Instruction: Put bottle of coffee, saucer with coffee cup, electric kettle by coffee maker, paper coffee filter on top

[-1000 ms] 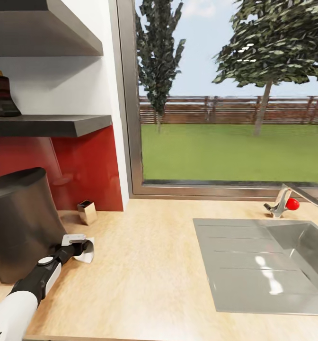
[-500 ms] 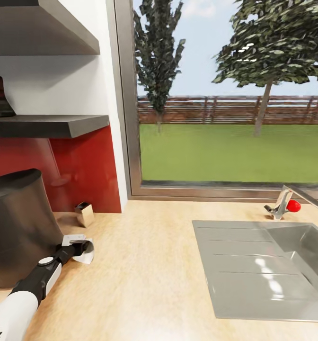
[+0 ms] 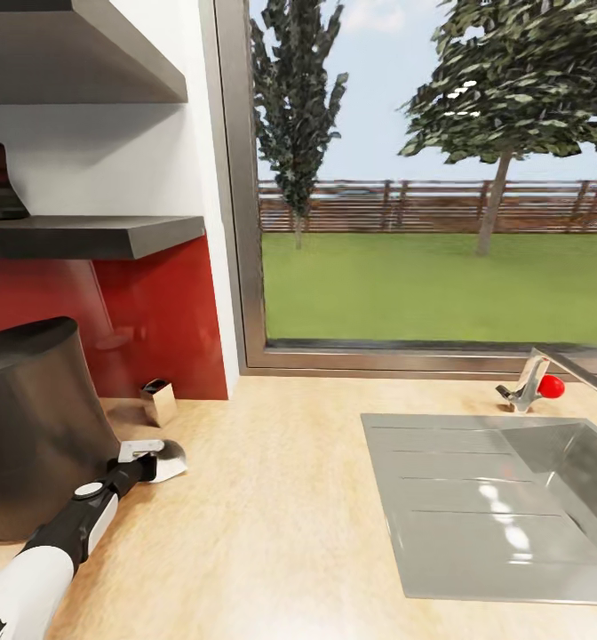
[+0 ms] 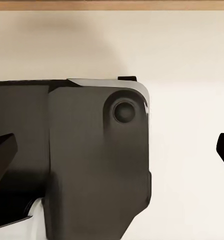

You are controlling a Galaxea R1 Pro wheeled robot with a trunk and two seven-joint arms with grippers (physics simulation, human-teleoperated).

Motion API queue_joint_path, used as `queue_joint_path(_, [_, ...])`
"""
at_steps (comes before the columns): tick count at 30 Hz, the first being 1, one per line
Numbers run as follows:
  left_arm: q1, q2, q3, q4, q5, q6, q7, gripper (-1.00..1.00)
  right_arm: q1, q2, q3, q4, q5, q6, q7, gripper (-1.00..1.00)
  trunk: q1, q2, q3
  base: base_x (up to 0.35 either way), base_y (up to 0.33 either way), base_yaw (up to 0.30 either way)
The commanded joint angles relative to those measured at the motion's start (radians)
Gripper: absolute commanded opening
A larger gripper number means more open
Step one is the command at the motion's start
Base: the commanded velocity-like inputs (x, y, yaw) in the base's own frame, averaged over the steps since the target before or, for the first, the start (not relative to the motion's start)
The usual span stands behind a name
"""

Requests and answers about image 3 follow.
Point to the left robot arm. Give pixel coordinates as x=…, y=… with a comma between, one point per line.
x=33, y=584

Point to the water glass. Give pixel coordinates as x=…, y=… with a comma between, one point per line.
x=159, y=402

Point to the shelf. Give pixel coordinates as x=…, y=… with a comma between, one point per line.
x=80, y=52
x=95, y=237

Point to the drop in sink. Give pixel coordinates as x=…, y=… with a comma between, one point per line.
x=492, y=509

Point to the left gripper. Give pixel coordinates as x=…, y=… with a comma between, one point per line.
x=143, y=469

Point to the coffee maker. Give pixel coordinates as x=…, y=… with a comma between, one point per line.
x=54, y=435

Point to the paper coffee filter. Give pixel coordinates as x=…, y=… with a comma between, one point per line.
x=170, y=461

